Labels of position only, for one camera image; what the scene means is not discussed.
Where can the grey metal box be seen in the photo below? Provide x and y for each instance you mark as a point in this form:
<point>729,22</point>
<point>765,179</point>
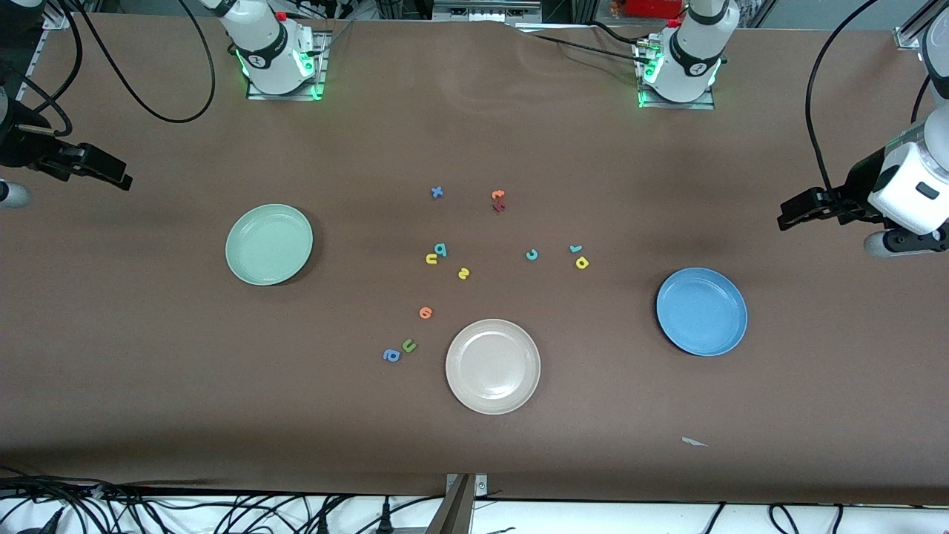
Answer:
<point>485,9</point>

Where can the aluminium corner profile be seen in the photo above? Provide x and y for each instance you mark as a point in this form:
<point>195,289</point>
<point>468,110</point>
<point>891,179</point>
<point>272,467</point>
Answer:
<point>58,20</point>
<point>908,33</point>

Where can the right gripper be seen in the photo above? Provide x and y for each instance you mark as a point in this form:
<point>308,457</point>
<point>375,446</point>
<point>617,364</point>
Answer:
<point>24,150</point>

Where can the metal bracket with beam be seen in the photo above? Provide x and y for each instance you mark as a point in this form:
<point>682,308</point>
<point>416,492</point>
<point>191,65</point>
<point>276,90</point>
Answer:
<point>460,504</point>

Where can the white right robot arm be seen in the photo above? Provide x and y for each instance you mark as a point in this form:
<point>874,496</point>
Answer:
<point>267,44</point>

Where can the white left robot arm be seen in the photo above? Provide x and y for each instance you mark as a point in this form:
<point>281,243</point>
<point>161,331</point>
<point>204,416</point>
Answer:
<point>693,52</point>

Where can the red box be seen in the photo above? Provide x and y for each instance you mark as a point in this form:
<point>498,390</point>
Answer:
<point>652,7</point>

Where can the blue plate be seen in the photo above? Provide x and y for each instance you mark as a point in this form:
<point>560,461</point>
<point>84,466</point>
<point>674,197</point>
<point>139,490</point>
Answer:
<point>701,311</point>

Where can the black power plug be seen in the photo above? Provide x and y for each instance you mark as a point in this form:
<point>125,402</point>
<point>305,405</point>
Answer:
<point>323,525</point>
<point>385,519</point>

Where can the beige plate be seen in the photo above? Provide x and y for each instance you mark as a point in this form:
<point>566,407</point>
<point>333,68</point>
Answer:
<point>492,366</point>

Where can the green plate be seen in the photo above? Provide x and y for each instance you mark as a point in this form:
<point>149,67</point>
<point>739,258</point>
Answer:
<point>268,245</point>

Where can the brown table cover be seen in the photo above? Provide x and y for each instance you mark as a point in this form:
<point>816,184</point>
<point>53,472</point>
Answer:
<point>474,119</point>

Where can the white paper scrap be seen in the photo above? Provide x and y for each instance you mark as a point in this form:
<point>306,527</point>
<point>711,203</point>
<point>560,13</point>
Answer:
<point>693,442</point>

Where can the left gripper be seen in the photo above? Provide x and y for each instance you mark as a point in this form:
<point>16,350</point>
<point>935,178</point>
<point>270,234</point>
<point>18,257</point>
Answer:
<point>861,180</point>

